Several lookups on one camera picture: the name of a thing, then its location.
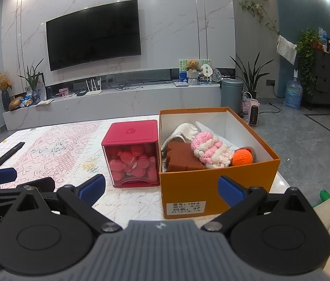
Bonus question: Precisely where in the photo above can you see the round paper fan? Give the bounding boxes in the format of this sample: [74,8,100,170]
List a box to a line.
[202,63,213,81]

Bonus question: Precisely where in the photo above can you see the white hanging towel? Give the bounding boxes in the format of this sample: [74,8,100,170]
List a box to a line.
[276,35,298,65]

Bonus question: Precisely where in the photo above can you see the marble television cabinet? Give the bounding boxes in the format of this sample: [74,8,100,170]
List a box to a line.
[3,82,222,131]

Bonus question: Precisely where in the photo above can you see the brown sponge block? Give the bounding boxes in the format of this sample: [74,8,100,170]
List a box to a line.
[165,142,206,173]

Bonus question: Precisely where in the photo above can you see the red storage box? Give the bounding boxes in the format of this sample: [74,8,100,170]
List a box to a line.
[101,120,161,188]

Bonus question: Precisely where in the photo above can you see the grey trash can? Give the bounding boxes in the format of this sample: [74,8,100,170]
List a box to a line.
[221,78,244,115]

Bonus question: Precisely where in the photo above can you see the green plastic toy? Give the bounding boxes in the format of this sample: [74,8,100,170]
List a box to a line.
[314,190,330,207]

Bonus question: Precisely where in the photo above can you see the bushy green cabinet plant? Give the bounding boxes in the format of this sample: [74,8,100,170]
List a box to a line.
[295,29,322,96]

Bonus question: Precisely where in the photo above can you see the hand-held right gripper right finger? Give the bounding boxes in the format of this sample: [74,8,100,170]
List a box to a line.
[202,176,315,232]

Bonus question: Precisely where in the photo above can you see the white router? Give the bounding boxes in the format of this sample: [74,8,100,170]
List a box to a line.
[84,78,103,96]

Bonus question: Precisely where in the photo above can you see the black remote control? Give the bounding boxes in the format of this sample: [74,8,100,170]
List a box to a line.
[0,142,26,170]

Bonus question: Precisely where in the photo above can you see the blue water bottle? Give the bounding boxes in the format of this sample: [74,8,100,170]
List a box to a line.
[283,79,304,110]

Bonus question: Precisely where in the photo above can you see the cream towel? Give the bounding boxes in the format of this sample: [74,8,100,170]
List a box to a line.
[162,123,201,153]

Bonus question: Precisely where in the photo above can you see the pink space heater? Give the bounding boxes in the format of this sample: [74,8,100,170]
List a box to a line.
[247,100,260,127]

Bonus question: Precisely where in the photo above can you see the green plant in vase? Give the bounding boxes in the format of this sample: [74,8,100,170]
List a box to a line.
[19,59,47,100]

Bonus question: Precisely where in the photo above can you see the black flat television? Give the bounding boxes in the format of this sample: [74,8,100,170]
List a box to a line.
[46,0,141,71]

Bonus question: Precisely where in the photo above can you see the pink woven basket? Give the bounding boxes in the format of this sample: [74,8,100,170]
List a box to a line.
[242,92,255,115]

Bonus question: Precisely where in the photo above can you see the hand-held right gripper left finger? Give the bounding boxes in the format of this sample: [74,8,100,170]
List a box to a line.
[8,174,123,233]

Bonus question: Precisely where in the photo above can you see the dried flowers in vase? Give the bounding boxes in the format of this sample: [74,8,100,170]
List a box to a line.
[0,72,13,112]

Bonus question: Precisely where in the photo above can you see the orange cardboard box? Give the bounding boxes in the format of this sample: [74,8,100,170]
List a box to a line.
[158,107,281,219]

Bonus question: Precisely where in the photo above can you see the tall potted floor plant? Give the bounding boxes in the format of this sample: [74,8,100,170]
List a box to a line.
[230,52,275,100]

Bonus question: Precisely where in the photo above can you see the golden gourd ornament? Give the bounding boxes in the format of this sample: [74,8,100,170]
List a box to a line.
[8,96,24,112]

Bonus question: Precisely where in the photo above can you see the dark drawer cabinet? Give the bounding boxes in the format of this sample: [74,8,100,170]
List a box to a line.
[301,48,330,111]

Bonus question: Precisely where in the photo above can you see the hanging vine plant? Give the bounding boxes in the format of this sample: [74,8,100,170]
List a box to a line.
[239,0,281,36]

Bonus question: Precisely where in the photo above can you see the pink white knitted toy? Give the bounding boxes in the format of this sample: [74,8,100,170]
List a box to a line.
[191,132,236,169]

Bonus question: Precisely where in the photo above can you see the orange knitted ball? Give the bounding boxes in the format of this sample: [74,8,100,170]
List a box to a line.
[231,149,254,167]

